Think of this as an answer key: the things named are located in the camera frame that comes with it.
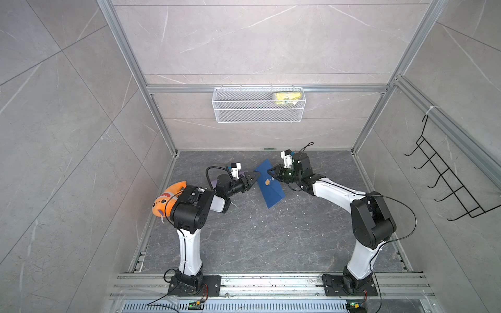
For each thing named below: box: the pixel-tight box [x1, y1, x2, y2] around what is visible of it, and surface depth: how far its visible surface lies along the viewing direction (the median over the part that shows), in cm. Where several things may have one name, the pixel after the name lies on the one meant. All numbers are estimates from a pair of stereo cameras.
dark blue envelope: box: [253, 158, 286, 209], surface depth 89 cm
